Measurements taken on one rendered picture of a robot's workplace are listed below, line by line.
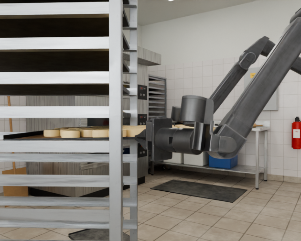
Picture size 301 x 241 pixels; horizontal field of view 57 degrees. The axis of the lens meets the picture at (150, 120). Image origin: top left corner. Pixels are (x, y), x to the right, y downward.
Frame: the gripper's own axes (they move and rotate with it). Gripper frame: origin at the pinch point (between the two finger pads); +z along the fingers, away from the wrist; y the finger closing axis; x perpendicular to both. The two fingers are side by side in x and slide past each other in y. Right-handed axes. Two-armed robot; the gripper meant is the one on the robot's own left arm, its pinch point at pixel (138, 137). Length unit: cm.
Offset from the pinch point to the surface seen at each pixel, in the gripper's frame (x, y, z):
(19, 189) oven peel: 66, 80, 298
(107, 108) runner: -7.0, -7.6, 4.3
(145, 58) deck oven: 215, -91, 235
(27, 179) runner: -21.7, 11.0, 19.5
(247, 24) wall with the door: 401, -168, 177
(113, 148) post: -7.6, 2.5, 0.7
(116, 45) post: -7.1, -23.1, -0.1
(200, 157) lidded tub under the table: 326, 58, 222
